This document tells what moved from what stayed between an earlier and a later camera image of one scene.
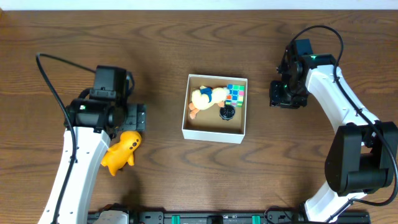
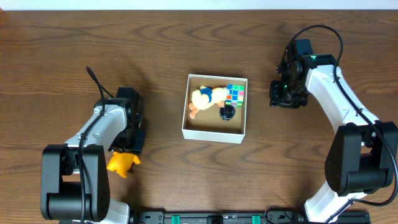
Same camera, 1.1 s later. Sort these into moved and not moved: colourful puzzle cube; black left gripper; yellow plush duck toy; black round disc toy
Moved: black left gripper
Not moved: black round disc toy; colourful puzzle cube; yellow plush duck toy
